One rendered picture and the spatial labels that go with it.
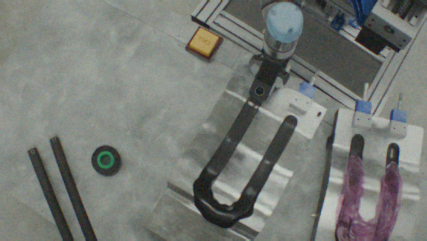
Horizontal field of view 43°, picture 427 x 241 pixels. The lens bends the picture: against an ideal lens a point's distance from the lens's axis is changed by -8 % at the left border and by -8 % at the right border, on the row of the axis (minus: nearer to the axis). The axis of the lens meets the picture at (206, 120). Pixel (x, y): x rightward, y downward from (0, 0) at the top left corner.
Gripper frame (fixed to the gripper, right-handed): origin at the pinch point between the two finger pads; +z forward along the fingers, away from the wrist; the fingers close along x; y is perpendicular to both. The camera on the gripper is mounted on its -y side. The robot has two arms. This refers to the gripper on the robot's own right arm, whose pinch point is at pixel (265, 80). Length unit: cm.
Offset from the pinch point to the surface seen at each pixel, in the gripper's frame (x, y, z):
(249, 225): -14.6, -34.8, -2.4
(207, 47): 18.9, 2.7, 7.1
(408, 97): -53, 59, 91
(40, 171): 40, -50, 7
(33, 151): 46, -47, 8
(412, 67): -49, 74, 91
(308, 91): -11.0, 3.4, 0.4
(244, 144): -3.2, -16.9, 2.5
